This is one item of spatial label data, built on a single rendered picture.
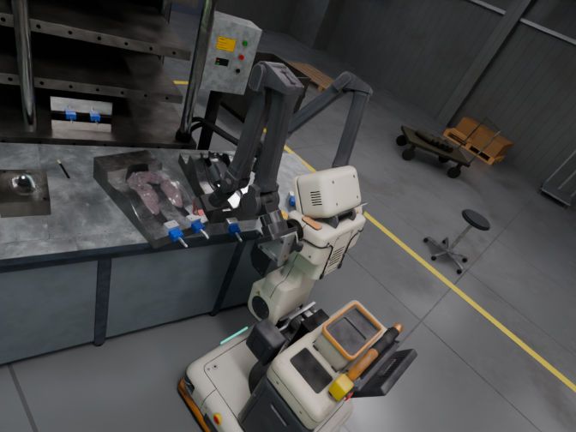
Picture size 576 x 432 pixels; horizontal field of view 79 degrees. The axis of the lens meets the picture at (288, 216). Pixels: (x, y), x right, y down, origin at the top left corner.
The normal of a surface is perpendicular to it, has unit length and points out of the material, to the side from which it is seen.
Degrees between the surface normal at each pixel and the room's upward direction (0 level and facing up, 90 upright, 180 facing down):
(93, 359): 0
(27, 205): 90
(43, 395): 0
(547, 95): 90
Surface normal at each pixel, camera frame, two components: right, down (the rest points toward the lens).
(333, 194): 0.72, -0.04
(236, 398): 0.34, -0.75
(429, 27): -0.67, 0.23
